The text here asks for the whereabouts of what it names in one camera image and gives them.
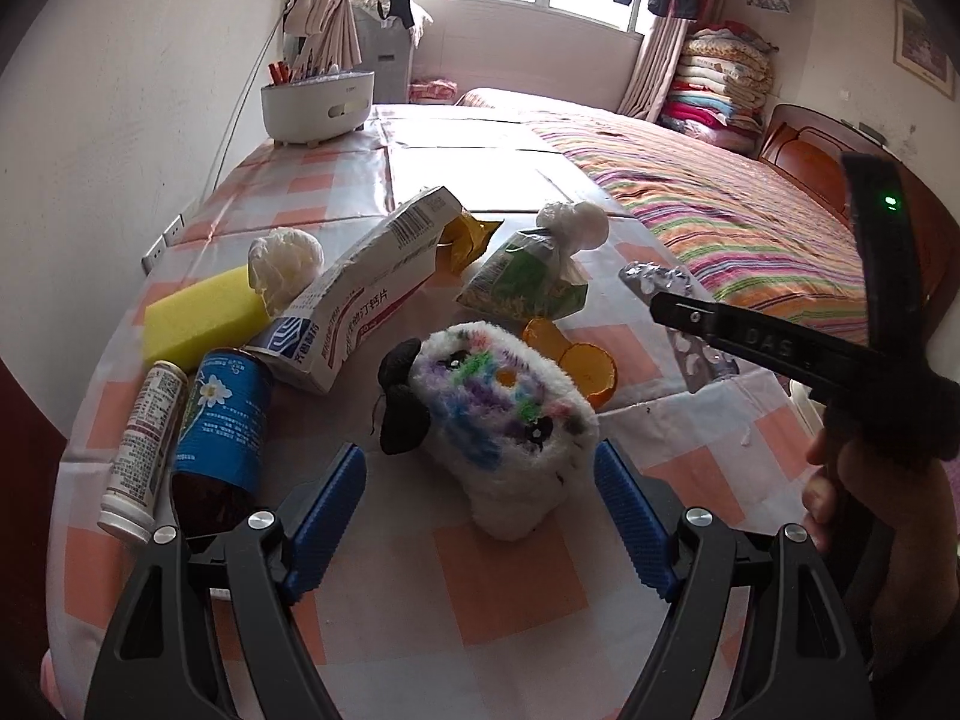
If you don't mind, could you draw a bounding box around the white tube bottle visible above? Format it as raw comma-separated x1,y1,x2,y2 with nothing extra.
98,361,189,543

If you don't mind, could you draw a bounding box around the silver pill blister pack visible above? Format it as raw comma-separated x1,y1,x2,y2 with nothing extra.
619,262,740,394

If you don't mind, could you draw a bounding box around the white medicine box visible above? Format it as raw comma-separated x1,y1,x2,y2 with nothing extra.
245,187,462,394

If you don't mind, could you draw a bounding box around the green snack bag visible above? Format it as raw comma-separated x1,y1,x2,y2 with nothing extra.
455,200,608,322

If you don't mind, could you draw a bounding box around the fluffy white plush toy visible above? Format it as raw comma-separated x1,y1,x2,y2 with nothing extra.
377,322,601,541

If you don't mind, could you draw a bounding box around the yellow wrapper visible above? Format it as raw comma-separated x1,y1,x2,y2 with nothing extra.
436,211,503,277

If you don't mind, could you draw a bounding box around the person right hand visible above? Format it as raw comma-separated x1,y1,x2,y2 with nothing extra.
802,427,958,656

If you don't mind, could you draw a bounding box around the blue can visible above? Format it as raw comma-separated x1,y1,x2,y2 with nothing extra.
171,348,274,538

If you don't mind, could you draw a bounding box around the striped bed cover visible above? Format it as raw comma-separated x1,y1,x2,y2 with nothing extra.
455,85,872,347

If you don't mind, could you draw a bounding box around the wooden headboard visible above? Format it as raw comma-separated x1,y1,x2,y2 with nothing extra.
757,102,960,332

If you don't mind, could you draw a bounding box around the orange peel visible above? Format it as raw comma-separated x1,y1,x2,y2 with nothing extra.
521,319,619,411

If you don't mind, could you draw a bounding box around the stack of folded quilts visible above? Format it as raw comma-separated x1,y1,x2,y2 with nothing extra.
658,21,776,156

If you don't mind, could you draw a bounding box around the checkered plastic tablecloth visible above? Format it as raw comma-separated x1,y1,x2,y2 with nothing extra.
44,102,827,720

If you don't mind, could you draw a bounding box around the yellow sponge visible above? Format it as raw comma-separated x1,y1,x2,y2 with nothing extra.
142,266,270,372

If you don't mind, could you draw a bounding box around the white crumpled tissue ball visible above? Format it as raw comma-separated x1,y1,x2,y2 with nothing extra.
247,227,324,319

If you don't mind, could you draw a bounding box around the right striped curtain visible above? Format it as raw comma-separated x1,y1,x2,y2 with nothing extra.
617,16,690,122

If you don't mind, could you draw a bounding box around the striped curtain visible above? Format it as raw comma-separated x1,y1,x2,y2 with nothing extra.
617,16,690,122
283,0,361,82

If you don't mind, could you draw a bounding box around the pink item on floor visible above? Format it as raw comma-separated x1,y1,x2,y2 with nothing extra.
409,78,460,106

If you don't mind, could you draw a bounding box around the white round utensil holder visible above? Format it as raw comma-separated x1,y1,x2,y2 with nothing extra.
260,71,374,145

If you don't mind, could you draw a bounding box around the white air cooler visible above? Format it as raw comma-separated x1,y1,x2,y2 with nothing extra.
353,5,413,104

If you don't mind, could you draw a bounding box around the left striped curtain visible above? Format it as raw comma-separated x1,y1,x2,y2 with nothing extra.
283,0,361,82

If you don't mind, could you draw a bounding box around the framed wall picture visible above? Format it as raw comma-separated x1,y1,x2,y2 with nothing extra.
893,0,955,101

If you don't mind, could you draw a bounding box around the white wall socket strip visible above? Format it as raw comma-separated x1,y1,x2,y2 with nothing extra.
140,215,184,275

